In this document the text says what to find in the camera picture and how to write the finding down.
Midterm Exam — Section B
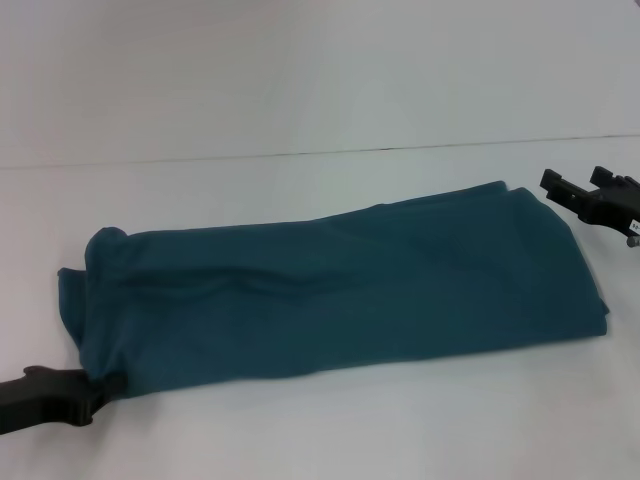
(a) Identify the teal blue FREE t-shirt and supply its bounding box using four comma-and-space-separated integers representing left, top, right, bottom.
56, 179, 611, 397

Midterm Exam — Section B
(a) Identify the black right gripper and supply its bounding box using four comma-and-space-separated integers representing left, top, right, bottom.
540, 165, 640, 237

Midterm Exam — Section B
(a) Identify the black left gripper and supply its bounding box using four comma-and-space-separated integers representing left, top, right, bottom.
0, 365, 127, 437

